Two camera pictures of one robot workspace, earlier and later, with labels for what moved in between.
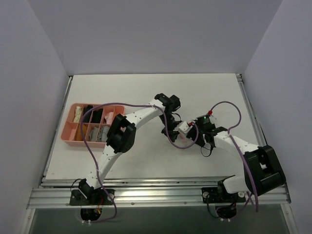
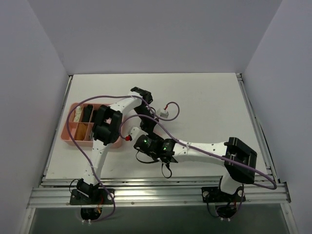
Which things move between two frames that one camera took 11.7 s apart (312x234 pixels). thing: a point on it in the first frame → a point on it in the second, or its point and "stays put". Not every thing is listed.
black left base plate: [101, 197] stays put
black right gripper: [195, 134] → [136, 143]
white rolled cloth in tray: [78, 112] stays put
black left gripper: [169, 131] → [147, 124]
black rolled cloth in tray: [87, 117] stays put
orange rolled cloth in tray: [79, 136] stays put
